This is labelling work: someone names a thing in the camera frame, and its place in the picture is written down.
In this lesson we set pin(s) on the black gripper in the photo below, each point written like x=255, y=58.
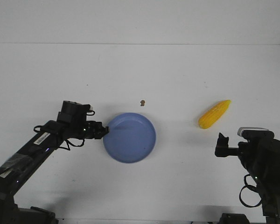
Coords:
x=222, y=149
x=93, y=130

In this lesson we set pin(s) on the blue round plate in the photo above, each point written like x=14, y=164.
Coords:
x=131, y=137

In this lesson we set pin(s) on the yellow plastic corn cob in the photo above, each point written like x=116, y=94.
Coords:
x=209, y=118

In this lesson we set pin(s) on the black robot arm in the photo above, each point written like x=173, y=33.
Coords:
x=70, y=129
x=259, y=154

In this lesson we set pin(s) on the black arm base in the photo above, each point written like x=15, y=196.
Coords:
x=34, y=215
x=232, y=218

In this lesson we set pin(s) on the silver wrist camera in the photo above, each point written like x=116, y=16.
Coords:
x=242, y=129

